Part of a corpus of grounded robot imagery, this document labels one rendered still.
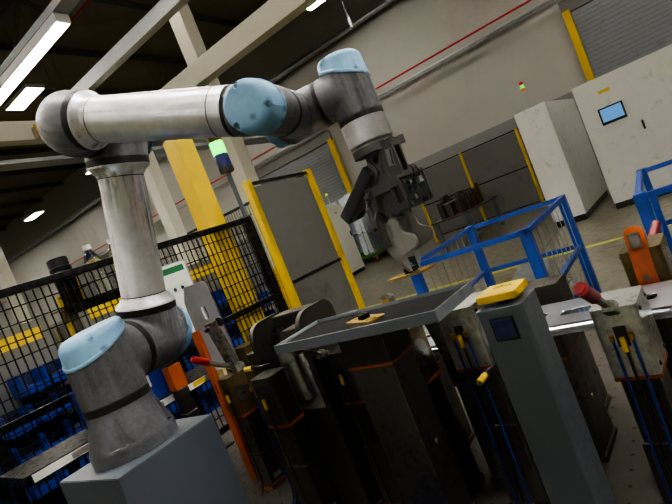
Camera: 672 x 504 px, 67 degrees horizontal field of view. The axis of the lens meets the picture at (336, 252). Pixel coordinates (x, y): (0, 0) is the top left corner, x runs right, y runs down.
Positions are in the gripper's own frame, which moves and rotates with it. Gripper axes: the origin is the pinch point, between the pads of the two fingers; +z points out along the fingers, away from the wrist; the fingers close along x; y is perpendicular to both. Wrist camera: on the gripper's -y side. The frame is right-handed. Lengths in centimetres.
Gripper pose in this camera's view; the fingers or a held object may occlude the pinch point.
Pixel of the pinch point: (408, 262)
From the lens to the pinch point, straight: 85.2
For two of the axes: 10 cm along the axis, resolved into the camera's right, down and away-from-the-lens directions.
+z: 3.7, 9.3, 0.4
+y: 6.4, -2.3, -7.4
